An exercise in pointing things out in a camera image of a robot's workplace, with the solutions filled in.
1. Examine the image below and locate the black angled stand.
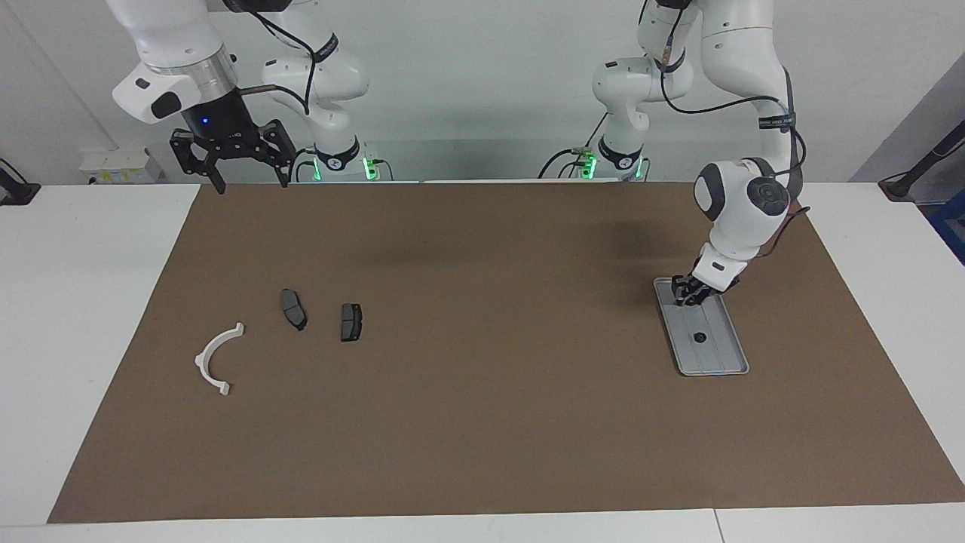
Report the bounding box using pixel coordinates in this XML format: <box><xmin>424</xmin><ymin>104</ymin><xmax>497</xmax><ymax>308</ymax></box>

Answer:
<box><xmin>878</xmin><ymin>117</ymin><xmax>965</xmax><ymax>203</ymax></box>

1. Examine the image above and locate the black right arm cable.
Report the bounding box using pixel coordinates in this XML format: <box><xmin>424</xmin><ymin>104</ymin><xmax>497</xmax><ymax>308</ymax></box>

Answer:
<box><xmin>237</xmin><ymin>0</ymin><xmax>317</xmax><ymax>118</ymax></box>

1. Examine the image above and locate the black clamp mount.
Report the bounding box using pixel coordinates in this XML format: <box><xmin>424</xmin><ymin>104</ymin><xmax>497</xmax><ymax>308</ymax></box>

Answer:
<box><xmin>0</xmin><ymin>157</ymin><xmax>42</xmax><ymax>207</ymax></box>

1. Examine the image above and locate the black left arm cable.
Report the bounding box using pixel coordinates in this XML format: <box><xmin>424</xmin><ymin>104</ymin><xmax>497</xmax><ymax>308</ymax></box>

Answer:
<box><xmin>656</xmin><ymin>0</ymin><xmax>811</xmax><ymax>261</ymax></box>

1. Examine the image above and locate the silver metal tray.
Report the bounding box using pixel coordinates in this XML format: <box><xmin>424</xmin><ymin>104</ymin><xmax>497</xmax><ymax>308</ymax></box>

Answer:
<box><xmin>653</xmin><ymin>276</ymin><xmax>750</xmax><ymax>377</ymax></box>

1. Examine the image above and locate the brown table mat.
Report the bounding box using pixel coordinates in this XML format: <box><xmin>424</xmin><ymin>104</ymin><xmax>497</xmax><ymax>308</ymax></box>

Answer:
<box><xmin>47</xmin><ymin>179</ymin><xmax>965</xmax><ymax>525</ymax></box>

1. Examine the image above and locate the black base cable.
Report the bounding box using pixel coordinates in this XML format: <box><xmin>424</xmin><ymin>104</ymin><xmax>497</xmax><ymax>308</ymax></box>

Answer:
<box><xmin>538</xmin><ymin>113</ymin><xmax>608</xmax><ymax>180</ymax></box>
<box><xmin>287</xmin><ymin>146</ymin><xmax>317</xmax><ymax>183</ymax></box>

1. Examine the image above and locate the blue crate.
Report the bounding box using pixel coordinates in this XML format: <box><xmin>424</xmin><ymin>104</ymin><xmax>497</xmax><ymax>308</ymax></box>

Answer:
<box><xmin>929</xmin><ymin>189</ymin><xmax>965</xmax><ymax>266</ymax></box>

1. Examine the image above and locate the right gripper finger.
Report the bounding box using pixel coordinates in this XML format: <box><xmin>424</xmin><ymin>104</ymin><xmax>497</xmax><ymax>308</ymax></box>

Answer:
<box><xmin>169</xmin><ymin>130</ymin><xmax>227</xmax><ymax>195</ymax></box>
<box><xmin>256</xmin><ymin>119</ymin><xmax>296</xmax><ymax>188</ymax></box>

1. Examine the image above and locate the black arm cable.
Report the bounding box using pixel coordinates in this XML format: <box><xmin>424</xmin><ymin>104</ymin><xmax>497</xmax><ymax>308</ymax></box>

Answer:
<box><xmin>656</xmin><ymin>0</ymin><xmax>811</xmax><ymax>261</ymax></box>
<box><xmin>237</xmin><ymin>0</ymin><xmax>317</xmax><ymax>118</ymax></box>

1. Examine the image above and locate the white wall socket box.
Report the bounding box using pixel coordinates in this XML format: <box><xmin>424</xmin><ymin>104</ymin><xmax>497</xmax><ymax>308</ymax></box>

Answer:
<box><xmin>79</xmin><ymin>147</ymin><xmax>163</xmax><ymax>186</ymax></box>

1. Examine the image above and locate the long dark brake pad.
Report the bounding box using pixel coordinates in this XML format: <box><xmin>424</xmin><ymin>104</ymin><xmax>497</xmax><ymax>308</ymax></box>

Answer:
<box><xmin>280</xmin><ymin>288</ymin><xmax>308</xmax><ymax>332</ymax></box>

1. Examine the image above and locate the white semicircular bracket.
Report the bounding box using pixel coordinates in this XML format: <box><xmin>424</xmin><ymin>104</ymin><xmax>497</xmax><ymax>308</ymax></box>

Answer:
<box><xmin>195</xmin><ymin>322</ymin><xmax>246</xmax><ymax>397</ymax></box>

